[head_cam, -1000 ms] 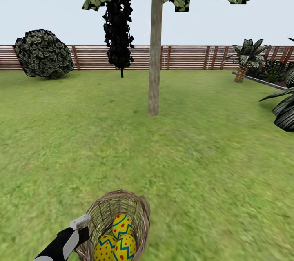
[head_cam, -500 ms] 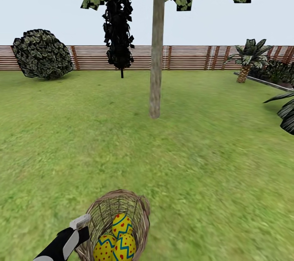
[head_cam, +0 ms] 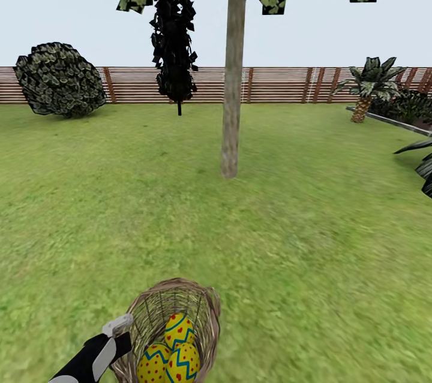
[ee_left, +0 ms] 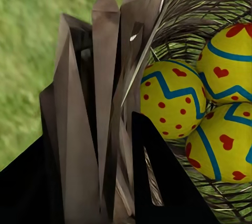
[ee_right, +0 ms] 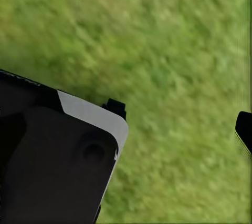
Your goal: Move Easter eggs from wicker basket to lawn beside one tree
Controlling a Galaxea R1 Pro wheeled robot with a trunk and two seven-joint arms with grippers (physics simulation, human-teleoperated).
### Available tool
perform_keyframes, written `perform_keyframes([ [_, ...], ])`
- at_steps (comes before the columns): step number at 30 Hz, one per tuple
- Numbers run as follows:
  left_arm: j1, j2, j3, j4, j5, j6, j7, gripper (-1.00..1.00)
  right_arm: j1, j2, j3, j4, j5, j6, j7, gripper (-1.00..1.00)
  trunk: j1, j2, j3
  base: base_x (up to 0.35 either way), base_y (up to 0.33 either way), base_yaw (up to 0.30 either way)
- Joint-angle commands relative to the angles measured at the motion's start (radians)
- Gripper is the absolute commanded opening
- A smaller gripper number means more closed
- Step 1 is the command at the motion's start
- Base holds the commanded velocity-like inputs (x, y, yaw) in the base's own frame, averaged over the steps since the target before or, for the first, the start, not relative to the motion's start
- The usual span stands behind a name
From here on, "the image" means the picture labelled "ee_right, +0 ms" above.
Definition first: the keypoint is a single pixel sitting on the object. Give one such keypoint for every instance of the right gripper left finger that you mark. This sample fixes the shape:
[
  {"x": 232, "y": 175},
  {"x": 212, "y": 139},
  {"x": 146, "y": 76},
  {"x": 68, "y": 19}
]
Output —
[{"x": 13, "y": 128}]

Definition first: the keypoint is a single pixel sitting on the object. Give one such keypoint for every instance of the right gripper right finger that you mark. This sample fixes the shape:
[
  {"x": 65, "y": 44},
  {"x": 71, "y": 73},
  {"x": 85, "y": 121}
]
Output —
[{"x": 244, "y": 128}]

